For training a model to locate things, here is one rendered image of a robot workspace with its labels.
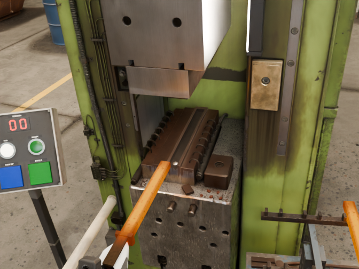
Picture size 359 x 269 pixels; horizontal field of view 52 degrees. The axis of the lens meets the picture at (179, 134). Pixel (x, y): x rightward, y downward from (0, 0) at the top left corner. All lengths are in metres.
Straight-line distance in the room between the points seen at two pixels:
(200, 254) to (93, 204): 1.35
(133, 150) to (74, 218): 1.22
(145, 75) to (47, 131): 0.43
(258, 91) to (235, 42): 0.39
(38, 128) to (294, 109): 0.88
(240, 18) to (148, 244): 0.98
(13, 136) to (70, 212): 1.38
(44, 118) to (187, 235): 0.68
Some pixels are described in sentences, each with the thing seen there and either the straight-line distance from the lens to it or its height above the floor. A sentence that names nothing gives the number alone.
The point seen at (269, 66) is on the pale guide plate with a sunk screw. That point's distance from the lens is 1.18.
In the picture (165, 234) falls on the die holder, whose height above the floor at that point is 0.70.
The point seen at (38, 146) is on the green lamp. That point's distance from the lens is 1.38.
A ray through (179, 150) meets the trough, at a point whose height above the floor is 0.99.
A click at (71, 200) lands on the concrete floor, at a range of 2.79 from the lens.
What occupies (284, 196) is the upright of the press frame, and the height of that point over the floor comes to 0.79.
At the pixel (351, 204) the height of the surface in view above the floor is 0.93.
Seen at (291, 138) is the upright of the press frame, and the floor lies 1.07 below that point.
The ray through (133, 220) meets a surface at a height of 1.07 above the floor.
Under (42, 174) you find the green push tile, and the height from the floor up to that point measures 1.01.
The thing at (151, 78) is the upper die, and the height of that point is 1.33.
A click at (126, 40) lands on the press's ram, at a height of 1.45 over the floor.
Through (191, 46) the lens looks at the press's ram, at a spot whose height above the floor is 1.44.
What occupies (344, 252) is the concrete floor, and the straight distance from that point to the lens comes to 2.43.
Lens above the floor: 1.81
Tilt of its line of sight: 34 degrees down
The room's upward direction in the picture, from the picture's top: 4 degrees counter-clockwise
